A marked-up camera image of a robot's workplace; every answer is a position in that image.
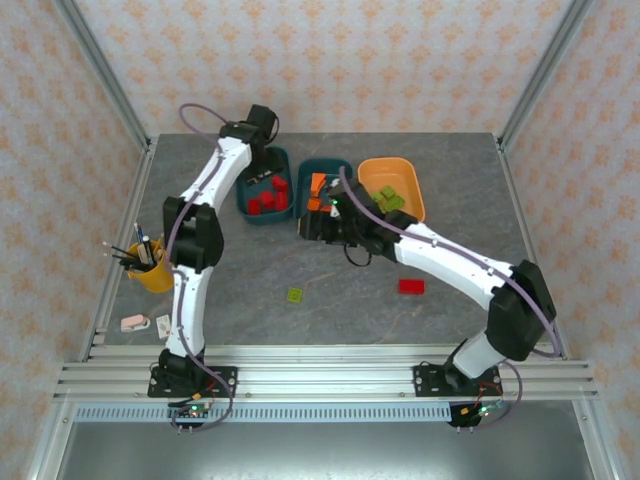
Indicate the blue pen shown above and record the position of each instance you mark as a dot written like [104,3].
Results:
[141,235]

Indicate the black pen with white tip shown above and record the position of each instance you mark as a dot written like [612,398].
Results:
[120,258]
[120,248]

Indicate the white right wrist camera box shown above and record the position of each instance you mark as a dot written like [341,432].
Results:
[337,212]

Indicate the large red lego brick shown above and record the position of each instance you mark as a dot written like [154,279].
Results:
[411,287]

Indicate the small green lego brick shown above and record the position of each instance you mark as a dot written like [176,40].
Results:
[295,295]
[386,192]

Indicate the grey metal lower panel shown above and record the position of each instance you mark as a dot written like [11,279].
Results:
[325,450]

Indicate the dark teal plastic container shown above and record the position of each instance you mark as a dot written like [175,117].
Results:
[350,167]
[250,220]

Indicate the orange plastic container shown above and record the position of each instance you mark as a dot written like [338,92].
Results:
[395,172]

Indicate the aluminium frame post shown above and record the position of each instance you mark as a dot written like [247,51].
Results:
[107,75]
[540,75]

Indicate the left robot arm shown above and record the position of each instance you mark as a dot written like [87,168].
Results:
[192,240]

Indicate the small circuit board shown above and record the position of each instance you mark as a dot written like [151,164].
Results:
[194,411]
[484,411]

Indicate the beige marker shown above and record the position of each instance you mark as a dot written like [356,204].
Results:
[146,250]

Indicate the wide aluminium mounting rail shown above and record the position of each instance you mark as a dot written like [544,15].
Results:
[325,375]

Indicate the small white printed card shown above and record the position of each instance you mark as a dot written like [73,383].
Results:
[163,326]

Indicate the aluminium table side rail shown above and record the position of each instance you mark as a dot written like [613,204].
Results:
[107,300]
[517,200]

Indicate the yellow pencil cup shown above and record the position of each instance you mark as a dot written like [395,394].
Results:
[152,277]

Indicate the orange lego slope brick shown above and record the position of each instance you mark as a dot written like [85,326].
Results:
[317,184]

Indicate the long red lego brick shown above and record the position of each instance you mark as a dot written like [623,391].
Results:
[282,201]

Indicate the small pink eraser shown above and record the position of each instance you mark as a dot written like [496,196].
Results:
[134,324]

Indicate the long green lego brick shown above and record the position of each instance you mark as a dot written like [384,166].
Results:
[396,202]
[378,201]

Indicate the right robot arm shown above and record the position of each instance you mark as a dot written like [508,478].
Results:
[520,310]

